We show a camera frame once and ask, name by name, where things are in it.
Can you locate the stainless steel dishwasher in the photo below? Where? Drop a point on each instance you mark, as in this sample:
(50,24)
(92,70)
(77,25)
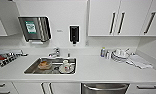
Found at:
(104,88)

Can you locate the black soap dispenser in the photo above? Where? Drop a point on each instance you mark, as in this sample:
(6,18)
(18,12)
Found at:
(74,33)

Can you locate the white cup on plate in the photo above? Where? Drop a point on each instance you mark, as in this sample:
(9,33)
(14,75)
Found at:
(66,66)

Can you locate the chrome sink faucet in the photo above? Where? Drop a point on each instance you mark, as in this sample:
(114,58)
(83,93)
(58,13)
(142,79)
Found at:
(55,52)

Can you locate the small white bottle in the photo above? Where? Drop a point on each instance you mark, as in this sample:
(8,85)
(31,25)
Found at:
(108,54)

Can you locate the brown bowl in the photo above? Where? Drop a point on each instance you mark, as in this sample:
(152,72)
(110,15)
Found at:
(44,64)

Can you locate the steel paper towel dispenser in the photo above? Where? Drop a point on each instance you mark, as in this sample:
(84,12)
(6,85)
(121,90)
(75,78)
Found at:
(34,29)

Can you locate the steel kitchen sink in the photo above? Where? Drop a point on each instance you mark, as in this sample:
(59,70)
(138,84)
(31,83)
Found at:
(32,69)

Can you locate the white base cabinet row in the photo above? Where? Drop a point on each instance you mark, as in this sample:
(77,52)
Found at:
(27,88)

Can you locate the white wall outlet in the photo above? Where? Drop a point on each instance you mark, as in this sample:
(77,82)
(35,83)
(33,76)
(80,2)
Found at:
(87,43)

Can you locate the white wall cabinet three doors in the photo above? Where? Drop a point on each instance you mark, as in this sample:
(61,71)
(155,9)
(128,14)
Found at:
(127,16)

